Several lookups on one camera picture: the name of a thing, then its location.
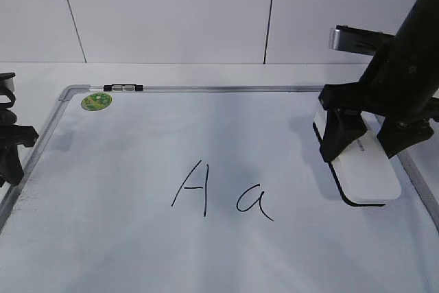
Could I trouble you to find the black and silver frame clip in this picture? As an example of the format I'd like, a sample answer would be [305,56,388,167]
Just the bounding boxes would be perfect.
[103,84,143,92]

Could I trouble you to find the white board with aluminium frame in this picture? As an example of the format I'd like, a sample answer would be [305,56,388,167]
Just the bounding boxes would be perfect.
[1,90,438,292]

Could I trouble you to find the white whiteboard eraser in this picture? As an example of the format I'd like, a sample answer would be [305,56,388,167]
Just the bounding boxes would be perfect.
[327,116,402,207]

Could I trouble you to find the round green magnet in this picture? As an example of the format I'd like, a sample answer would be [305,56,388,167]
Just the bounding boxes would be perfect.
[81,93,112,112]

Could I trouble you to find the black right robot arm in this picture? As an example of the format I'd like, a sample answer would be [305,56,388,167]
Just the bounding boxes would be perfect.
[318,0,438,163]

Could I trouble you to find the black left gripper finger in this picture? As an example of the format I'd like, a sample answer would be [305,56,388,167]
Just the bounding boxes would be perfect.
[1,145,24,187]

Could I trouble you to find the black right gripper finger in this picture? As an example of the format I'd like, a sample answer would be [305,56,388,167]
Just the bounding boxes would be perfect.
[377,118,434,159]
[320,109,364,163]

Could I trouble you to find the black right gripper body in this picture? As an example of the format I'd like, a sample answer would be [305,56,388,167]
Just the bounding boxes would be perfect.
[319,27,438,122]

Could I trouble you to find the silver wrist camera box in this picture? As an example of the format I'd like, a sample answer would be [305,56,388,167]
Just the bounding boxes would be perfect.
[329,25,394,56]

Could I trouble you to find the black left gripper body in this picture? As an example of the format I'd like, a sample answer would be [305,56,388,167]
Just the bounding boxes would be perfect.
[1,72,38,152]

